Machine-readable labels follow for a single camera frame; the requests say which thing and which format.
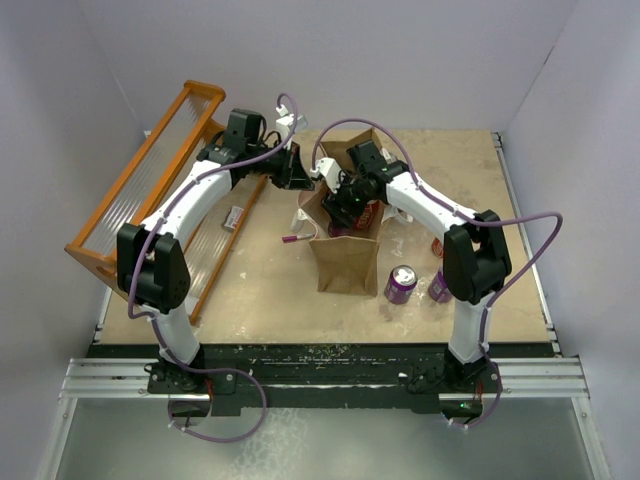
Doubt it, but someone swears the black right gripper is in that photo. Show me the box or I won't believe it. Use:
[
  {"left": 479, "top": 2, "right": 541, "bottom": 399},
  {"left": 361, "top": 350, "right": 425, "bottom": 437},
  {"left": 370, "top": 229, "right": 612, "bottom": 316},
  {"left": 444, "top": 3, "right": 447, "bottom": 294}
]
[{"left": 320, "top": 170, "right": 370, "bottom": 230}]

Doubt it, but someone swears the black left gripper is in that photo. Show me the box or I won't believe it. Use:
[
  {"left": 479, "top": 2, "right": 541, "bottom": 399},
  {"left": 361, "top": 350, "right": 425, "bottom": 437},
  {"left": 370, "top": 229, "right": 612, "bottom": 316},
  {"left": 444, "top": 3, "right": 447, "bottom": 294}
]
[{"left": 246, "top": 139, "right": 314, "bottom": 190}]

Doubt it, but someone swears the red cola can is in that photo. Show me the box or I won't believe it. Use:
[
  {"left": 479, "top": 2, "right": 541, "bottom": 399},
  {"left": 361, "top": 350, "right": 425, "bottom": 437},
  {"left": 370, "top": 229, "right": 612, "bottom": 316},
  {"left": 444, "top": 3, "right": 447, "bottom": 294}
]
[
  {"left": 431, "top": 238, "right": 444, "bottom": 258},
  {"left": 352, "top": 200, "right": 380, "bottom": 231}
]

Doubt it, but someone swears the brown canvas tote bag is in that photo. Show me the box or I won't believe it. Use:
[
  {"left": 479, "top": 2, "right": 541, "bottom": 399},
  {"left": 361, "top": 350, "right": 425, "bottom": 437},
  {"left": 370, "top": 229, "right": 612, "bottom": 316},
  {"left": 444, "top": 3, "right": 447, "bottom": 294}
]
[{"left": 298, "top": 128, "right": 387, "bottom": 297}]

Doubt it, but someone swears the purple soda can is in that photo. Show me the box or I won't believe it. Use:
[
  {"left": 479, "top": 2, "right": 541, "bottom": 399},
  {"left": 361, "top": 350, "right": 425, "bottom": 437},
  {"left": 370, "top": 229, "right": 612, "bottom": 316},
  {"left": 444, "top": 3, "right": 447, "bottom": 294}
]
[
  {"left": 427, "top": 269, "right": 452, "bottom": 303},
  {"left": 327, "top": 222, "right": 349, "bottom": 238},
  {"left": 384, "top": 265, "right": 418, "bottom": 305}
]

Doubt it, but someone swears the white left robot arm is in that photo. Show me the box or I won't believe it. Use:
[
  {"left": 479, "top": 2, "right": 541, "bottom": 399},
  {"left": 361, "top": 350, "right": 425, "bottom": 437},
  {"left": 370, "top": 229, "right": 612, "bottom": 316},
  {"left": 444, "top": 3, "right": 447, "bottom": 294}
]
[{"left": 116, "top": 105, "right": 313, "bottom": 392}]

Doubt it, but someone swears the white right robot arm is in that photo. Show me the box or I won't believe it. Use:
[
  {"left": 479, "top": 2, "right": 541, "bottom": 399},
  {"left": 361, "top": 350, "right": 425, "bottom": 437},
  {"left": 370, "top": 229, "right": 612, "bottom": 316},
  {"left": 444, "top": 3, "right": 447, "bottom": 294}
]
[{"left": 311, "top": 141, "right": 512, "bottom": 391}]

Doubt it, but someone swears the small purple marker pen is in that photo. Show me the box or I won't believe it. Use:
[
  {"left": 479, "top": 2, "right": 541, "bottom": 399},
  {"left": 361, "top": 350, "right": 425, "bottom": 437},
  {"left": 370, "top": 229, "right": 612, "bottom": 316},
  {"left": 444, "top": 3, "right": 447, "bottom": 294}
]
[{"left": 281, "top": 233, "right": 316, "bottom": 244}]

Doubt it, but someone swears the small brown packet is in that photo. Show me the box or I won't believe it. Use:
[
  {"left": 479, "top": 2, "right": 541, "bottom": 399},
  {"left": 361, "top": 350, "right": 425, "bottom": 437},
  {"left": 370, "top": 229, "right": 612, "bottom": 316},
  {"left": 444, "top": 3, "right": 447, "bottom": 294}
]
[{"left": 222, "top": 205, "right": 244, "bottom": 232}]

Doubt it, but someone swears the orange wooden framed tray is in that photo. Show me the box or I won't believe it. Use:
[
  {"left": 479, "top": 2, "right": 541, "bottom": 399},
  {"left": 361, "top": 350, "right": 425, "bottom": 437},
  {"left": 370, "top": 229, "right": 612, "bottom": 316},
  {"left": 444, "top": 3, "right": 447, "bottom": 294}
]
[{"left": 65, "top": 80, "right": 266, "bottom": 325}]

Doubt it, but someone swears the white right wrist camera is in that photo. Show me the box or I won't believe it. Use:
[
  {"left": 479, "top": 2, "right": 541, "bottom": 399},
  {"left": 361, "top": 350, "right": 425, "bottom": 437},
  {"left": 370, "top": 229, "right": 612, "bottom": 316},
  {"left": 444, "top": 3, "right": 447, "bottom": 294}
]
[{"left": 310, "top": 157, "right": 343, "bottom": 194}]

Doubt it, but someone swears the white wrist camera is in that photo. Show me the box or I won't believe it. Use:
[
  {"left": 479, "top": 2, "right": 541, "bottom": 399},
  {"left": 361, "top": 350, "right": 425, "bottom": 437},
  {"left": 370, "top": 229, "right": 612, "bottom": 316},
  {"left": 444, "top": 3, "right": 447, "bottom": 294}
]
[
  {"left": 276, "top": 106, "right": 308, "bottom": 149},
  {"left": 310, "top": 157, "right": 343, "bottom": 194}
]

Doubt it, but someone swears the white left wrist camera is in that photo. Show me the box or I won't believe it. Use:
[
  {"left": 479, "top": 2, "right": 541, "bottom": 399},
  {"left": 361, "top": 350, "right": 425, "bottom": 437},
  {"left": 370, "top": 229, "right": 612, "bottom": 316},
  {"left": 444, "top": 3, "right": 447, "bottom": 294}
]
[{"left": 276, "top": 106, "right": 308, "bottom": 149}]

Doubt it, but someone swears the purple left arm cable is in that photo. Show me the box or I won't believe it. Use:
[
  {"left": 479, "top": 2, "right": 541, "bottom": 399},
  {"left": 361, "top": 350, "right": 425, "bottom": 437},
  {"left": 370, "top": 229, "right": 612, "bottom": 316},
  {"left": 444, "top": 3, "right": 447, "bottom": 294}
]
[{"left": 127, "top": 92, "right": 302, "bottom": 444}]

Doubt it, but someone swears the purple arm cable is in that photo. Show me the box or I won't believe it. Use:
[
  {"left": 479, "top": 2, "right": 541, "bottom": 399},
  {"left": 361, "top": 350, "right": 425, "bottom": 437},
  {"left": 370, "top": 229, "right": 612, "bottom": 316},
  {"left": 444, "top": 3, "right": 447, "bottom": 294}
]
[
  {"left": 127, "top": 92, "right": 302, "bottom": 444},
  {"left": 312, "top": 118, "right": 564, "bottom": 431}
]

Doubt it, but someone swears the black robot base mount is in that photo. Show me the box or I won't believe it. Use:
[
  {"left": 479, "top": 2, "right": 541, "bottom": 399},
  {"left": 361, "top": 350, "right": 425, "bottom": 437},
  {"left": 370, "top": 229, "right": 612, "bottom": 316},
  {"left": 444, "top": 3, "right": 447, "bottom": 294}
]
[{"left": 87, "top": 342, "right": 554, "bottom": 418}]

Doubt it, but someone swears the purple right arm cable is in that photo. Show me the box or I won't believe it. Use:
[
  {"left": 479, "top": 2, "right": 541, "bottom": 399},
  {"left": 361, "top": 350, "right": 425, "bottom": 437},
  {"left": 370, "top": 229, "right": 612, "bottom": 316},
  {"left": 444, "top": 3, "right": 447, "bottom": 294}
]
[{"left": 312, "top": 118, "right": 564, "bottom": 431}]

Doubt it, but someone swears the aluminium front rail frame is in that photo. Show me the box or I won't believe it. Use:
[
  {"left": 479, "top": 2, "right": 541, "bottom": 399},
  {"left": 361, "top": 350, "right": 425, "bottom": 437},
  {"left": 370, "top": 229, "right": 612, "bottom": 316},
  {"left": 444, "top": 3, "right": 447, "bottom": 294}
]
[{"left": 38, "top": 348, "right": 611, "bottom": 479}]

